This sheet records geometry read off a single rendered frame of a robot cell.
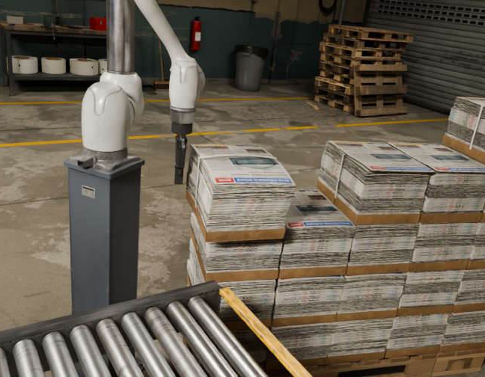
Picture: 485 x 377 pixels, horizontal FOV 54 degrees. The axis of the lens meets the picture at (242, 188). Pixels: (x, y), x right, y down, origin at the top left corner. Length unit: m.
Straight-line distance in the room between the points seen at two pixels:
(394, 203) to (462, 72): 7.54
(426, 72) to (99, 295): 8.52
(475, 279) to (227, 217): 1.26
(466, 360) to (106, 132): 2.00
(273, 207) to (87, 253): 0.73
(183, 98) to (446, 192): 1.10
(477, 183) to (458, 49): 7.41
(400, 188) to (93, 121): 1.15
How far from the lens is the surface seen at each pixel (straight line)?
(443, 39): 9.66
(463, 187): 2.12
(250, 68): 8.74
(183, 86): 1.67
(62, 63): 7.58
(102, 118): 1.69
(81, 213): 1.85
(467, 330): 2.60
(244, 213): 1.61
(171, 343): 1.26
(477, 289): 2.45
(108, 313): 1.35
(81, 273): 1.98
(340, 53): 8.25
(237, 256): 1.80
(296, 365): 1.21
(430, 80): 9.74
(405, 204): 1.99
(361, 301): 2.15
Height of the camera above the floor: 1.61
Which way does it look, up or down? 22 degrees down
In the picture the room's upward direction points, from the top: 7 degrees clockwise
